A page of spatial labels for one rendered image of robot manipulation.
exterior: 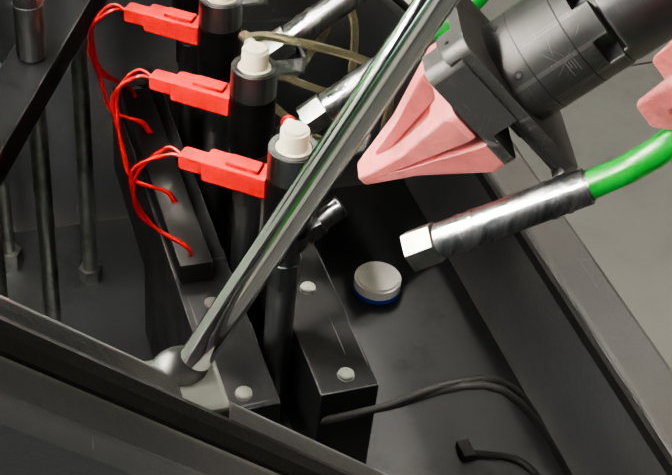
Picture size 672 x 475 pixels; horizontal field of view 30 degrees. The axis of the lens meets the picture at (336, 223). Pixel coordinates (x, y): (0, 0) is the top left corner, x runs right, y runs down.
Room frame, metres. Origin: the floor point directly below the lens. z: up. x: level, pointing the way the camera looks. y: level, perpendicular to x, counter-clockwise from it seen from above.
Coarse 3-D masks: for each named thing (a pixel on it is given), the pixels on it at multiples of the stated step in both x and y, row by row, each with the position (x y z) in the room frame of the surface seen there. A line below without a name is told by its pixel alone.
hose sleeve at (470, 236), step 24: (528, 192) 0.47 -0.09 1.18; (552, 192) 0.46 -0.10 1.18; (576, 192) 0.46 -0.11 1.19; (456, 216) 0.47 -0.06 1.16; (480, 216) 0.46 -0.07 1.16; (504, 216) 0.46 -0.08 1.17; (528, 216) 0.46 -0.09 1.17; (552, 216) 0.46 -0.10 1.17; (432, 240) 0.46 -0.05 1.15; (456, 240) 0.46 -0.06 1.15; (480, 240) 0.46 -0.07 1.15
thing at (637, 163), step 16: (640, 144) 0.47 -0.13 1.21; (656, 144) 0.46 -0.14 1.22; (624, 160) 0.46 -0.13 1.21; (640, 160) 0.46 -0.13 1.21; (656, 160) 0.46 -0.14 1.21; (592, 176) 0.46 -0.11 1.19; (608, 176) 0.46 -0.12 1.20; (624, 176) 0.46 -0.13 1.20; (640, 176) 0.46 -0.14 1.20; (592, 192) 0.46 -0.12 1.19; (608, 192) 0.46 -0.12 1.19
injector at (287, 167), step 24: (312, 144) 0.55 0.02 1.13; (288, 168) 0.53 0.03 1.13; (264, 216) 0.54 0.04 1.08; (336, 216) 0.55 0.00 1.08; (312, 240) 0.54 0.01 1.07; (288, 264) 0.54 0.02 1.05; (288, 288) 0.54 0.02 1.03; (288, 312) 0.54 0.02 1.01; (264, 336) 0.54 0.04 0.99; (288, 336) 0.54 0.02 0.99; (288, 360) 0.54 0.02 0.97
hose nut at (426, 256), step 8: (432, 224) 0.47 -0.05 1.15; (408, 232) 0.47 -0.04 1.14; (416, 232) 0.47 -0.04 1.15; (424, 232) 0.46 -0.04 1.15; (408, 240) 0.46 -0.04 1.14; (416, 240) 0.46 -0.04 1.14; (424, 240) 0.46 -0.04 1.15; (408, 248) 0.46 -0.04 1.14; (416, 248) 0.46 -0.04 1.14; (424, 248) 0.46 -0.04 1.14; (432, 248) 0.46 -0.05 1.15; (408, 256) 0.46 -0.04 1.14; (416, 256) 0.46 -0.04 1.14; (424, 256) 0.46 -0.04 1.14; (432, 256) 0.46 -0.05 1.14; (440, 256) 0.46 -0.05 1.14; (416, 264) 0.46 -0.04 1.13; (424, 264) 0.46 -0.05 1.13; (432, 264) 0.46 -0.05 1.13
